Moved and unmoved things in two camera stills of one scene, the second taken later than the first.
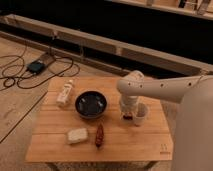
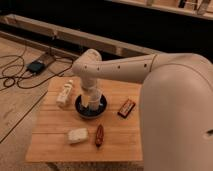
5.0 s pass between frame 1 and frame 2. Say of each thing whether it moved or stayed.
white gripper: moved
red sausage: stayed
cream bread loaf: stayed
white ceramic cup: moved
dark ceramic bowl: stayed
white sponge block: stayed
